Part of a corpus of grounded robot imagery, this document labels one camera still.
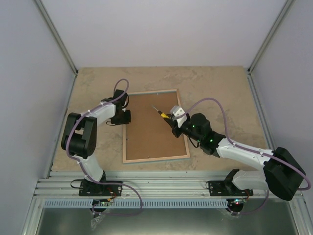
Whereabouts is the grey slotted cable duct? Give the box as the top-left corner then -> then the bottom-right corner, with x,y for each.
44,199 -> 228,209

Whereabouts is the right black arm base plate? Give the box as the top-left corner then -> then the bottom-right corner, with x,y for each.
205,181 -> 254,197

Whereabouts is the clear plastic bag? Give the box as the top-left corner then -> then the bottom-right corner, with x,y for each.
90,213 -> 105,231

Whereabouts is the teal wooden photo frame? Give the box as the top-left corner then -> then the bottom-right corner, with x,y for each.
122,89 -> 190,164

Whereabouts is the aluminium rail base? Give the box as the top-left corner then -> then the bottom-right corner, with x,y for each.
33,170 -> 304,200

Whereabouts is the aluminium corner post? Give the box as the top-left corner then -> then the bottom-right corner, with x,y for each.
33,0 -> 78,76
246,0 -> 295,75

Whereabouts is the right aluminium corner post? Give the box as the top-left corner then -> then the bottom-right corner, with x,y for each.
246,0 -> 295,75

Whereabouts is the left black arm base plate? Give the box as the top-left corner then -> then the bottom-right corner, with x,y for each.
78,179 -> 123,197

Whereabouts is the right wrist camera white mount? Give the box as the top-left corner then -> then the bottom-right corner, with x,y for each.
170,105 -> 187,128

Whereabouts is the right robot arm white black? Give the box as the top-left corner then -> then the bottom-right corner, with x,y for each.
162,113 -> 306,201

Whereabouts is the yellow handled screwdriver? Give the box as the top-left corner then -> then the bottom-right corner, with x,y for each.
152,105 -> 171,119

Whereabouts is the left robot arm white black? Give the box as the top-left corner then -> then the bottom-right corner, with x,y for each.
61,90 -> 131,195

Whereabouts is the left aluminium corner post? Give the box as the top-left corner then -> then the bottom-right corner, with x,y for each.
33,0 -> 78,76

